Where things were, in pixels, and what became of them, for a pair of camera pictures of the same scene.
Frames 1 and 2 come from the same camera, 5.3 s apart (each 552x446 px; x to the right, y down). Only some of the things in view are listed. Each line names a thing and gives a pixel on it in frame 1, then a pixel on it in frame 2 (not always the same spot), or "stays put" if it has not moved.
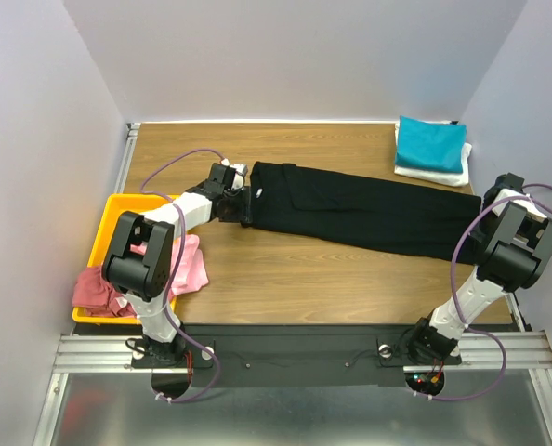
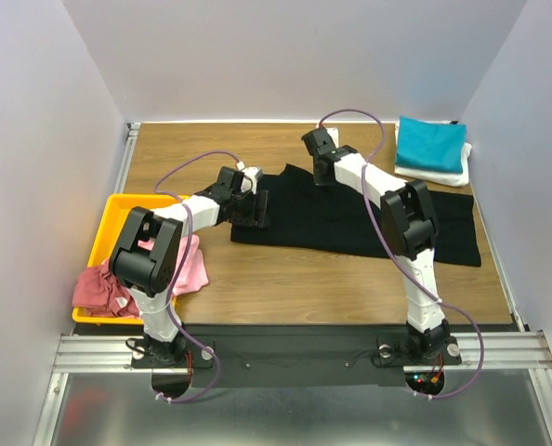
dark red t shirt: (93, 294) stays put
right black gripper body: (477, 239) → (325, 174)
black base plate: (290, 355) stays put
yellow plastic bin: (118, 203) stays put
